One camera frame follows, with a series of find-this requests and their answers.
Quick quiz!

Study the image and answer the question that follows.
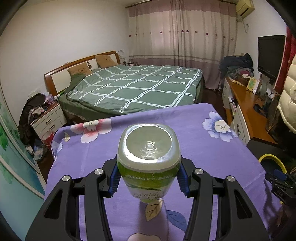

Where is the white green drink bottle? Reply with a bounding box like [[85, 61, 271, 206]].
[[116, 123, 181, 203]]

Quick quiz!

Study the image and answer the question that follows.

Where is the yellow-rim trash bin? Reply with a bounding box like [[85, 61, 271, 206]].
[[258, 154, 287, 174]]

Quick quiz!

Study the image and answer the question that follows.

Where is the sliding wardrobe door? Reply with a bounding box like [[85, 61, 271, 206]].
[[0, 81, 47, 200]]

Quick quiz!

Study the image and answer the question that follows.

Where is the white puffer jacket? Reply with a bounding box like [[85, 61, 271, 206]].
[[277, 56, 296, 133]]

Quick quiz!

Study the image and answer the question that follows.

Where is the purple floral blanket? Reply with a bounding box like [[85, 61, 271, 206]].
[[46, 103, 280, 240]]

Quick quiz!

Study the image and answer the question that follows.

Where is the wooden dresser desk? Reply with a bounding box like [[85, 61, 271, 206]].
[[222, 77, 277, 146]]

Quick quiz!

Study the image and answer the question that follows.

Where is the red plastic bucket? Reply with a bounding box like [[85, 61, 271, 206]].
[[41, 130, 54, 148]]

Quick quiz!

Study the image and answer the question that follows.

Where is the white bedside nightstand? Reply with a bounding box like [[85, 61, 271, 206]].
[[31, 102, 67, 139]]

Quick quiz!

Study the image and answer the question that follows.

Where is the dark clothes pile on nightstand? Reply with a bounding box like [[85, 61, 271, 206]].
[[18, 93, 47, 146]]

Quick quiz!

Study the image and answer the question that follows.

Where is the clothes pile on desk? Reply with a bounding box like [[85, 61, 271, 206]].
[[219, 53, 254, 79]]

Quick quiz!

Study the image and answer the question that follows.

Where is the red striped garment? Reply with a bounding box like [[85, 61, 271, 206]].
[[274, 27, 295, 94]]

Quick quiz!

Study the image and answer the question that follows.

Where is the black television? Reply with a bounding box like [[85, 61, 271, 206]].
[[257, 35, 285, 81]]

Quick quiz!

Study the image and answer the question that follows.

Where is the wooden bed headboard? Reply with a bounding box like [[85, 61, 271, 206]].
[[43, 50, 122, 96]]

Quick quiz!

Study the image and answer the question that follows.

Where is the green plaid bed quilt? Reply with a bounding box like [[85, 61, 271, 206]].
[[59, 65, 203, 121]]

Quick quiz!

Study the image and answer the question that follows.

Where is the left brown pillow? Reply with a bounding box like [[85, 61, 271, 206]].
[[68, 62, 92, 76]]

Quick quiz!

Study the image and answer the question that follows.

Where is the brown pillow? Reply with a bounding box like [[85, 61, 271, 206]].
[[95, 55, 118, 68], [68, 62, 92, 76]]

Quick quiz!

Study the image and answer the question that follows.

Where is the right brown pillow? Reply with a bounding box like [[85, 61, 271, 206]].
[[95, 55, 118, 68]]

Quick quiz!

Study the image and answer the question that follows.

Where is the pink striped curtain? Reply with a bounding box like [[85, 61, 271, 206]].
[[128, 1, 237, 89]]

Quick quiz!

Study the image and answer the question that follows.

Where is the wall air conditioner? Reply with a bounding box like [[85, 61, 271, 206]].
[[236, 0, 255, 22]]

